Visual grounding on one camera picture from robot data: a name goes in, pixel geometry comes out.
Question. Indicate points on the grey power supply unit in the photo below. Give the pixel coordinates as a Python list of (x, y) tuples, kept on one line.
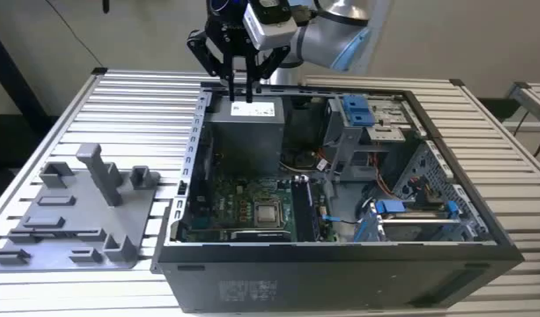
[(246, 145)]

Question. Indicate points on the grey plastic parts rack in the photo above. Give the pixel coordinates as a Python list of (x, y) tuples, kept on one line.
[(127, 211)]

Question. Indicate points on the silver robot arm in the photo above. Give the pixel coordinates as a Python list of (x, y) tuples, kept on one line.
[(322, 43)]

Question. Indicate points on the blue disk carrier with disk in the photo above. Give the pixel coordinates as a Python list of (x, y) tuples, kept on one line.
[(390, 208)]

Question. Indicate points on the black graphics card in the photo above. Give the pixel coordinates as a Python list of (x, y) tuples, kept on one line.
[(259, 235)]

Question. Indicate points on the slatted metal side table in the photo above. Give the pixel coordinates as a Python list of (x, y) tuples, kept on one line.
[(529, 95)]

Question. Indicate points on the blue plastic drive latch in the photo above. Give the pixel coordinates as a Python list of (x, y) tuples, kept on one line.
[(363, 119), (354, 103)]

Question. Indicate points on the green motherboard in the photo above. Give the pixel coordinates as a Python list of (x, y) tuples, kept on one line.
[(233, 198)]

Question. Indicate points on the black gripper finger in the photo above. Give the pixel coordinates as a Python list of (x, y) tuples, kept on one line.
[(207, 56), (273, 62)]

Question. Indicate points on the grey metal drive cage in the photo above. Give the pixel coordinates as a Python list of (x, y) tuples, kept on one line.
[(347, 145)]

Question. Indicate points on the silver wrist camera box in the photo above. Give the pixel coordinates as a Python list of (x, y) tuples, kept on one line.
[(270, 33)]

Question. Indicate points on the black PC case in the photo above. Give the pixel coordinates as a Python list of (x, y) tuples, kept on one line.
[(295, 280)]

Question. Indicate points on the small black rod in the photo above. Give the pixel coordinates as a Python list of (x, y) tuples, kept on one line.
[(105, 6)]

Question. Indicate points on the dark furniture piece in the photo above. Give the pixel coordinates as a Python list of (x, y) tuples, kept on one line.
[(498, 110), (13, 138)]

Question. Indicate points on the silver CPU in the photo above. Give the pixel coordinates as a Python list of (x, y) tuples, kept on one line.
[(267, 214)]

